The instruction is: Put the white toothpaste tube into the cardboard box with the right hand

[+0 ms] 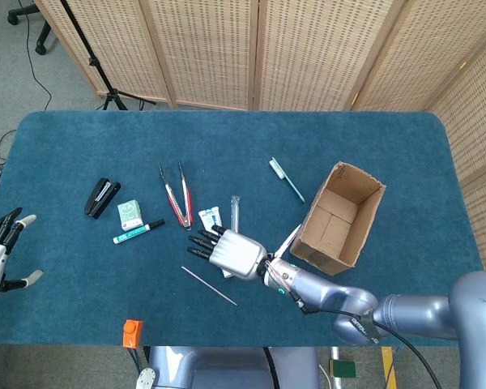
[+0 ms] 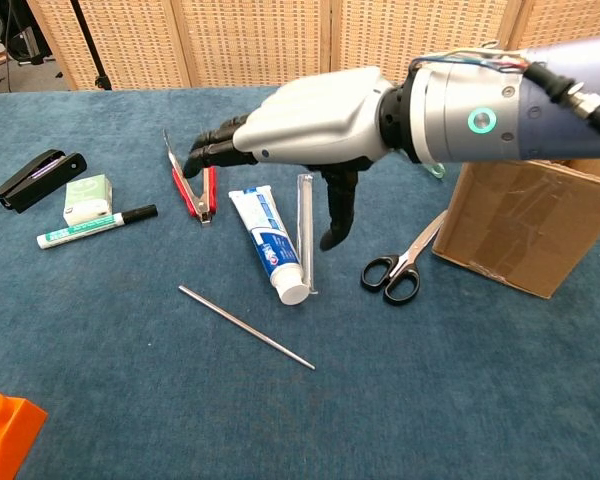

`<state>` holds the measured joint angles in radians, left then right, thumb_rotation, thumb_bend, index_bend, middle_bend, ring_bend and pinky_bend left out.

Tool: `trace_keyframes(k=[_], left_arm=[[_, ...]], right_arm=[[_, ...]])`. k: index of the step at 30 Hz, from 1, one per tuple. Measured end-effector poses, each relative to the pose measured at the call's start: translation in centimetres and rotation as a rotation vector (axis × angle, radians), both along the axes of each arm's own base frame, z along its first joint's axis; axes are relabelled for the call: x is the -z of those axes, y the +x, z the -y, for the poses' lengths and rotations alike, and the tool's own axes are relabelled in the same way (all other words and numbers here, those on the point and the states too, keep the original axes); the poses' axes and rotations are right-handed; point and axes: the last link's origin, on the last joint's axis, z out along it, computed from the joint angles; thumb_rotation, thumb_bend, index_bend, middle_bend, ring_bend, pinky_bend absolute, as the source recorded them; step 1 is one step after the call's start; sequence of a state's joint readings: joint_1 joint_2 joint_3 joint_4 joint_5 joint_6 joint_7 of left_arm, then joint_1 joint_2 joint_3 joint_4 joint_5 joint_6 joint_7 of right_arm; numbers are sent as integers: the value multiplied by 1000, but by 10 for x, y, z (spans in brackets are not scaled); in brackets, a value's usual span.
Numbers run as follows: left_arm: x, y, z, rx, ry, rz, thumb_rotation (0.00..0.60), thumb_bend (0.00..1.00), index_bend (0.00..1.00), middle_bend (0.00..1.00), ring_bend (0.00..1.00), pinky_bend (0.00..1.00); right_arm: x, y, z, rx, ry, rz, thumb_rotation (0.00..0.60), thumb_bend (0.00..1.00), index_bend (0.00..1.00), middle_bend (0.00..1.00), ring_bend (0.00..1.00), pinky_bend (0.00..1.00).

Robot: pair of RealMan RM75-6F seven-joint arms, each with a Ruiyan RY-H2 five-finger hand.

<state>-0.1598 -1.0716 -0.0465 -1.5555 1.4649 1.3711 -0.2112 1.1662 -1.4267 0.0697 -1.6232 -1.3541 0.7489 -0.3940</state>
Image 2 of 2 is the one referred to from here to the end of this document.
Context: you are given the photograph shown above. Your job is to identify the blue felt table mat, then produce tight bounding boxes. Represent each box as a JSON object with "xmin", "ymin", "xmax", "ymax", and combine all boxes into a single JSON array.
[{"xmin": 0, "ymin": 87, "xmax": 600, "ymax": 480}]

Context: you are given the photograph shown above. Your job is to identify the red handled metal tongs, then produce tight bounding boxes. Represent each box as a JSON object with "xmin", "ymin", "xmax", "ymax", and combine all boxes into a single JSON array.
[{"xmin": 162, "ymin": 128, "xmax": 219, "ymax": 226}]

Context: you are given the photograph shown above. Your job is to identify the open cardboard box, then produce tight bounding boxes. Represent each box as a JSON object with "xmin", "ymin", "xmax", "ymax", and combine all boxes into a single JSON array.
[{"xmin": 432, "ymin": 158, "xmax": 600, "ymax": 300}]

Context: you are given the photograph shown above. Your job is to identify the small green white box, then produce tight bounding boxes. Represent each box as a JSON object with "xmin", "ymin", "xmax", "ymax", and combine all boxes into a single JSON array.
[{"xmin": 62, "ymin": 173, "xmax": 114, "ymax": 227}]

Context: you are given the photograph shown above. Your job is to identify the black handled scissors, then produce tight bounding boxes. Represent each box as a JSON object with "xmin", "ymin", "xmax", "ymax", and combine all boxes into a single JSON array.
[{"xmin": 360, "ymin": 209, "xmax": 449, "ymax": 307}]

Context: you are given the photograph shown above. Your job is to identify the straw in clear wrapper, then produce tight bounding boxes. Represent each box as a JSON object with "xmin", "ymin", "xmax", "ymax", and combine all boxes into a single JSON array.
[{"xmin": 295, "ymin": 172, "xmax": 317, "ymax": 296}]

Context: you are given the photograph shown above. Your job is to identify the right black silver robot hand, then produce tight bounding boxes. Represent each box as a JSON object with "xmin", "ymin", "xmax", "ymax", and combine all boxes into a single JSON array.
[{"xmin": 182, "ymin": 66, "xmax": 411, "ymax": 251}]

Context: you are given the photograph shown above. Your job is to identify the black tripod stand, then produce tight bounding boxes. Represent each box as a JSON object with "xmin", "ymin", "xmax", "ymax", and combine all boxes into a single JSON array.
[{"xmin": 69, "ymin": 0, "xmax": 114, "ymax": 91}]

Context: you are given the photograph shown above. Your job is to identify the woven folding screen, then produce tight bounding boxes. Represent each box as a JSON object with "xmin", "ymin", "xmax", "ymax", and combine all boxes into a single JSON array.
[{"xmin": 27, "ymin": 0, "xmax": 600, "ymax": 91}]

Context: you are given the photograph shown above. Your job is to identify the green white marker pen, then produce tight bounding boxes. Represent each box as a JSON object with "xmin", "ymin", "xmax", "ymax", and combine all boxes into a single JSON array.
[{"xmin": 36, "ymin": 203, "xmax": 159, "ymax": 250}]

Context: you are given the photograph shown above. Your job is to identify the thin metal rod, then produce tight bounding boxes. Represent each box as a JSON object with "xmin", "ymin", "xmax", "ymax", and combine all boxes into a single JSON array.
[{"xmin": 178, "ymin": 284, "xmax": 316, "ymax": 372}]

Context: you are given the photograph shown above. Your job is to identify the white blue toothpaste tube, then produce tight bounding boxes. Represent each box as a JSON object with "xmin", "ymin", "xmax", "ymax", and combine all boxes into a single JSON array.
[{"xmin": 228, "ymin": 183, "xmax": 311, "ymax": 307}]

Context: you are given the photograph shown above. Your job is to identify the black stapler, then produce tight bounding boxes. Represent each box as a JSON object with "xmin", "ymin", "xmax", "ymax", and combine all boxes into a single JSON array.
[{"xmin": 0, "ymin": 148, "xmax": 88, "ymax": 214}]

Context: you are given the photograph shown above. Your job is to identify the orange plastic block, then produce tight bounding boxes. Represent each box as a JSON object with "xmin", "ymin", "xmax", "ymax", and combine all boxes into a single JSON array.
[{"xmin": 0, "ymin": 391, "xmax": 49, "ymax": 480}]

